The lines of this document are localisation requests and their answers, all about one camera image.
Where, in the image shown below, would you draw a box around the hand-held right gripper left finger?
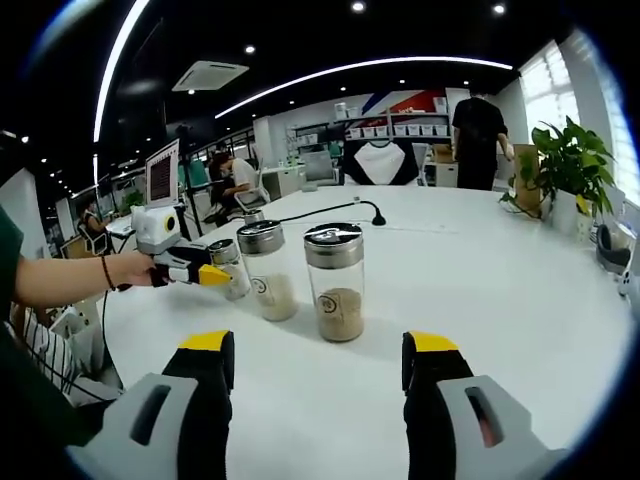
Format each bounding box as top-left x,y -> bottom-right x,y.
67,329 -> 235,480

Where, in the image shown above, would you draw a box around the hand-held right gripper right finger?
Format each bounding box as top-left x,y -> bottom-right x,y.
402,329 -> 571,480

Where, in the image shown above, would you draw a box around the small seasoning bottle white powder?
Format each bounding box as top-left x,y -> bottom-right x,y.
208,238 -> 251,301

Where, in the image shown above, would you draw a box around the tall seasoning bottle pale grains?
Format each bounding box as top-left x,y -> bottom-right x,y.
236,219 -> 300,322

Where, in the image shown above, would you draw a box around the tall seasoning bottle brown powder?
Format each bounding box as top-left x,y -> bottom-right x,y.
303,223 -> 365,343

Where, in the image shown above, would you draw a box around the person's left hand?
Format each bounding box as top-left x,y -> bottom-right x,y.
118,251 -> 170,291

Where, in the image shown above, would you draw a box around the white laptop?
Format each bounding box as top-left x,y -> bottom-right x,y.
107,138 -> 181,236

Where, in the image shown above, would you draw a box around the white office chair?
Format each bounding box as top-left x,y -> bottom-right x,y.
234,159 -> 271,209

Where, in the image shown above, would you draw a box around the grey office chair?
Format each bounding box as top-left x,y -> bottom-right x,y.
302,151 -> 341,185

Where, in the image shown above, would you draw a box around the curved ceiling light strip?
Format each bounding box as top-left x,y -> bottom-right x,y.
93,0 -> 151,144
214,56 -> 514,120

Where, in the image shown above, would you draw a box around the ceiling air conditioner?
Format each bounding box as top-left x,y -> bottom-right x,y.
172,60 -> 250,93

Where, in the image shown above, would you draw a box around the shelf with white bins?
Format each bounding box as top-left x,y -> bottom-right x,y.
284,99 -> 451,146

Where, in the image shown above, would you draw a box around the grey headset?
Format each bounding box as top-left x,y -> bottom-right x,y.
594,223 -> 633,275

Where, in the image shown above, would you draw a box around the small white labelled pot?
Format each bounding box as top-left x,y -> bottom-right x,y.
574,212 -> 595,245

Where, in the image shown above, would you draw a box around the brown paper bag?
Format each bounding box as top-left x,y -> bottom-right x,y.
512,143 -> 544,214

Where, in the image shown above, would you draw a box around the green plant in white pot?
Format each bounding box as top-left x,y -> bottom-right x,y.
499,117 -> 616,236

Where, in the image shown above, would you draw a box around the bright window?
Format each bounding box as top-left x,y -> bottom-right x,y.
574,29 -> 640,194
519,39 -> 576,134

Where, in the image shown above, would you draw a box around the dark beaded bracelet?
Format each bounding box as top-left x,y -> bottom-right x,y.
99,255 -> 118,293

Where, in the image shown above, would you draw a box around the black table cable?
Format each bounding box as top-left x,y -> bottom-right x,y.
264,199 -> 387,227

